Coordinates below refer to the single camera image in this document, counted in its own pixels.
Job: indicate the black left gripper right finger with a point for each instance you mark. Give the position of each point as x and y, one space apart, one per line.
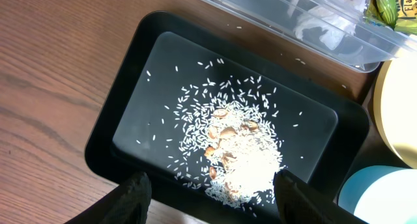
298 203

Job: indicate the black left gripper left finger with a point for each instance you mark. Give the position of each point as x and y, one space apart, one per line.
128 203

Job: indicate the light blue bowl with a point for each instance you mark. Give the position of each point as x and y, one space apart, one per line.
381 194

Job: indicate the rice and nut leftovers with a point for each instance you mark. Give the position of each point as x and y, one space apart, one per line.
216 127

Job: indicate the green snack wrapper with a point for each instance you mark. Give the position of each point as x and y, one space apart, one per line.
399 15

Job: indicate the brown serving tray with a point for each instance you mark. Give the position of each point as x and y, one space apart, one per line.
374 150

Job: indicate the black rectangular tray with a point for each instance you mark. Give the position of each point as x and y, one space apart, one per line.
333 127

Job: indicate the yellow round plate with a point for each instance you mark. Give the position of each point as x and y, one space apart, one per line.
394 107

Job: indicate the clear plastic bin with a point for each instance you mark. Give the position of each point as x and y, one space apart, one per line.
362 52

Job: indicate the crumpled white tissue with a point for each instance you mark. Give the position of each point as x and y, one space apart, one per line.
333 26

